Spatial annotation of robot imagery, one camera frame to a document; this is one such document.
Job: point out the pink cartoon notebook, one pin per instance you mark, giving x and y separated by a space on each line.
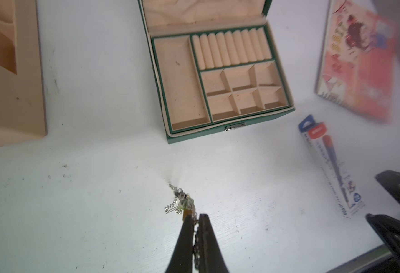
356 69

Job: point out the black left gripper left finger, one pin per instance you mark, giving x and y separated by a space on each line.
182 258

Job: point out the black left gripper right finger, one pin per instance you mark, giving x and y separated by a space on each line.
210 256

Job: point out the green jewelry box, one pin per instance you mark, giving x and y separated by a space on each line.
216 66

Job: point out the boxed pen pack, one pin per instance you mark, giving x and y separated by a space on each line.
321 146

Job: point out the peach plastic file organizer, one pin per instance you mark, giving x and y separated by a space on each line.
22 106

